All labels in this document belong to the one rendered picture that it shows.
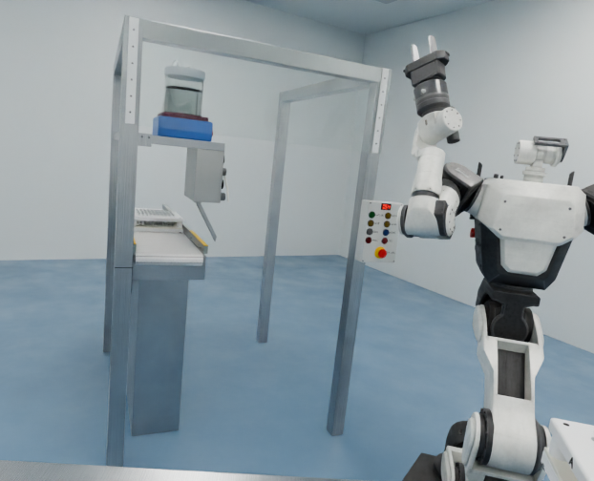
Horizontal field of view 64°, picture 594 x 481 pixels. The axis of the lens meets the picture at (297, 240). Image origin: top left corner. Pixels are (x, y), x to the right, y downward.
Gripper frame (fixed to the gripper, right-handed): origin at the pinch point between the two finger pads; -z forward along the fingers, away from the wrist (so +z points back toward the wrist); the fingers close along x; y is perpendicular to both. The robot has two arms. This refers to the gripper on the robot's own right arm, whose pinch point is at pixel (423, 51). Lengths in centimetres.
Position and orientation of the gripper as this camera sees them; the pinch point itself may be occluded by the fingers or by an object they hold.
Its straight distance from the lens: 145.4
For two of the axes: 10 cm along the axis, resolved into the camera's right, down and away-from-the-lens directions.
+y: -6.7, -0.7, -7.3
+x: 7.3, -2.0, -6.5
